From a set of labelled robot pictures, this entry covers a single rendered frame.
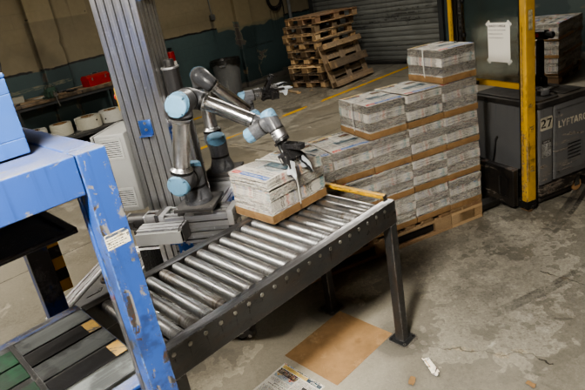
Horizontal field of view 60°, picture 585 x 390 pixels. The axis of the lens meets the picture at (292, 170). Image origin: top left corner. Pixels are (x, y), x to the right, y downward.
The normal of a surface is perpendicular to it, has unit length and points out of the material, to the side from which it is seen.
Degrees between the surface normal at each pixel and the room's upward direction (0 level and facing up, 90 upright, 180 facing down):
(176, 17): 90
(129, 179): 90
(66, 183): 90
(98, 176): 90
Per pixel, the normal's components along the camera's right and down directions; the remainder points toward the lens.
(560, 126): 0.40, 0.25
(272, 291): 0.69, 0.13
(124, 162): -0.15, 0.36
